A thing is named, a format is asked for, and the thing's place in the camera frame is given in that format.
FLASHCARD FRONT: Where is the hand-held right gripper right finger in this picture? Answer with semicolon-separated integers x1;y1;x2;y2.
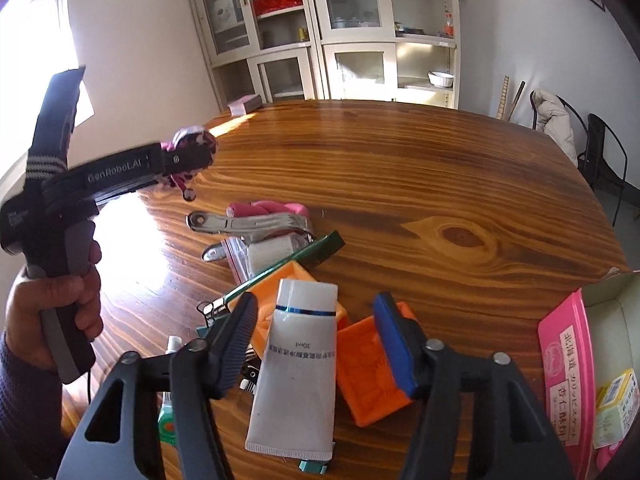
372;291;576;480

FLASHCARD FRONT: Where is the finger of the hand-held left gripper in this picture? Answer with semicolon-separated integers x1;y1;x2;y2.
159;139;216;177

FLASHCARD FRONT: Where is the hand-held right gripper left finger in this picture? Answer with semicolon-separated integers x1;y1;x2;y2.
55;291;261;480

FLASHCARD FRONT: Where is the pink patterned fabric pouch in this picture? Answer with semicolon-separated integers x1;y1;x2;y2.
157;127;221;202

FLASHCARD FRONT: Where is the black binder clip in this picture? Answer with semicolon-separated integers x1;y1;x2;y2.
196;300;231;332

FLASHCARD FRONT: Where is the orange carved cube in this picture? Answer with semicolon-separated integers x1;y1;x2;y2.
336;302;418;428
245;260;349;361

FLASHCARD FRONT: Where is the white cream tube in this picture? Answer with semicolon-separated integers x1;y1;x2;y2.
244;279;339;461

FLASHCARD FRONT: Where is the green cosmetic tube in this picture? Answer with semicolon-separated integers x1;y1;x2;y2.
200;230;347;318

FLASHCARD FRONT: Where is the silver metal tool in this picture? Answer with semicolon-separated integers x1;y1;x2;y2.
186;210;314;263

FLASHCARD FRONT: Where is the pink rubber item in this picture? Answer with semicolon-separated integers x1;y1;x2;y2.
227;201;307;219

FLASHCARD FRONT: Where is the green and white bottle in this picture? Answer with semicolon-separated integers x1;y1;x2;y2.
157;336;184;448

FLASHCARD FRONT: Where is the pink tin box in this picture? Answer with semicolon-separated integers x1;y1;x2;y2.
537;270;640;480

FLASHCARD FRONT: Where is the person's left forearm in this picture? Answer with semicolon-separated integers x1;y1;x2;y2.
0;330;76;480

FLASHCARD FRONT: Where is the beige cabinet with red items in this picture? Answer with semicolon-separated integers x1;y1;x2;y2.
185;0;326;111

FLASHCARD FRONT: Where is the person's left hand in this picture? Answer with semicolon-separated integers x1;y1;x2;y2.
5;240;104;361

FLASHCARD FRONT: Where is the pink book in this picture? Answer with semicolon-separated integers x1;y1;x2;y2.
227;94;263;116

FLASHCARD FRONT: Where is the bright window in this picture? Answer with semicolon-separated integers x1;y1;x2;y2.
0;0;96;181

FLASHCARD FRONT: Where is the white carton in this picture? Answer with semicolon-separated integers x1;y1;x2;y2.
210;0;241;28

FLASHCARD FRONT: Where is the red packets pile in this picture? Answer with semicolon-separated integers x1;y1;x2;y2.
251;0;306;17

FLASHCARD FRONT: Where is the beige cabinet with bowl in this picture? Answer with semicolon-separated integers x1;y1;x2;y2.
305;0;463;110

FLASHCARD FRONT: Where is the white cups set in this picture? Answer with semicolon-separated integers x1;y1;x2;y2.
332;15;376;30

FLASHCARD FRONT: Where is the yellow medicine box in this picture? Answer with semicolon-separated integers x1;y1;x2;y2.
592;367;639;451

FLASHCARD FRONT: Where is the black chair with coat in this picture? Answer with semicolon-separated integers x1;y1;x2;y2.
529;89;595;172

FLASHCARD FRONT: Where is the bamboo stick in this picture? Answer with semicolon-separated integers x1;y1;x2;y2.
495;75;511;121

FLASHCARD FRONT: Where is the dark wooden stick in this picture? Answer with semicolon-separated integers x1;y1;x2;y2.
507;80;527;122

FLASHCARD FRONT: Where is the beige padded coat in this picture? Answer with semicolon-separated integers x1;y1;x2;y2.
530;90;578;166

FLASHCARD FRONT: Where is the black wicker chair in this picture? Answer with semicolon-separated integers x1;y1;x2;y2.
577;112;630;226

